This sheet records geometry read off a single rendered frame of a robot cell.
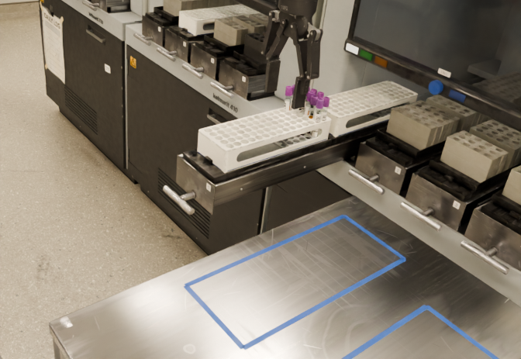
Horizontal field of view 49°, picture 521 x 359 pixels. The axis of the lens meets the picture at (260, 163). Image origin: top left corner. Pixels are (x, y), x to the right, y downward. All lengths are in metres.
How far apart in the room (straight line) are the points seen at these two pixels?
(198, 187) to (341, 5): 0.58
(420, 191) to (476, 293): 0.36
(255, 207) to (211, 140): 0.62
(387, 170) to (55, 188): 1.62
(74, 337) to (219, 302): 0.20
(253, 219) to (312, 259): 0.83
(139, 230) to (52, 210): 0.37
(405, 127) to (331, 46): 0.29
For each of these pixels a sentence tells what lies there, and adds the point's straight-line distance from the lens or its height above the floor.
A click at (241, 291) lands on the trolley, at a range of 0.87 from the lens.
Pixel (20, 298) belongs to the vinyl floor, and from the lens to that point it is 2.08.
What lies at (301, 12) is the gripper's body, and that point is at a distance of 1.13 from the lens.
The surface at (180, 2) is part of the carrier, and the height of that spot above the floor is 0.88.
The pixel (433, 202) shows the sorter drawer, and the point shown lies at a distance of 1.27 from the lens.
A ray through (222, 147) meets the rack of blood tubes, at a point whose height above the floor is 0.87.
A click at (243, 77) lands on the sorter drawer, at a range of 1.63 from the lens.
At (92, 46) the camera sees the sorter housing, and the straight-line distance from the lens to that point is 2.50.
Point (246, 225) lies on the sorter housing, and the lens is 1.81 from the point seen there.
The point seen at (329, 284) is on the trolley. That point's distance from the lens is 0.91.
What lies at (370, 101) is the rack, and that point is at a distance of 1.43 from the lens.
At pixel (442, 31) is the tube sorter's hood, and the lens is 1.27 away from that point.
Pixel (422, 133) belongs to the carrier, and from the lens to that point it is 1.34.
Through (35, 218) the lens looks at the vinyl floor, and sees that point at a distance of 2.42.
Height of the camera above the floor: 1.42
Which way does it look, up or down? 31 degrees down
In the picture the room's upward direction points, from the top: 7 degrees clockwise
